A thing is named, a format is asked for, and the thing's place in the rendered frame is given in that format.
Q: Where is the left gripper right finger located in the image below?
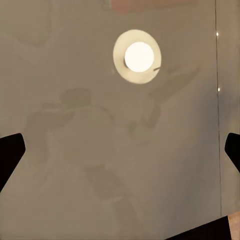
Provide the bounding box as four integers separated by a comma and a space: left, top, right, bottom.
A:
224, 132, 240, 172

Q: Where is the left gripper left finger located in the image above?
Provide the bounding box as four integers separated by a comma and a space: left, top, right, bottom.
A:
0, 133, 26, 192

